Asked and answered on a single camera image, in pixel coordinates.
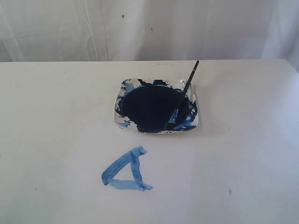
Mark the black paintbrush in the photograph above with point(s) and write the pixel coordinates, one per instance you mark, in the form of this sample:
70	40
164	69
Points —
173	118

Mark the white plate with blue paint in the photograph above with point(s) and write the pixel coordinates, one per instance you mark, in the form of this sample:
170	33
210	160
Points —
146	105

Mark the white backdrop curtain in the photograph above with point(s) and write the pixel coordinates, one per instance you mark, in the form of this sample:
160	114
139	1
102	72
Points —
115	30

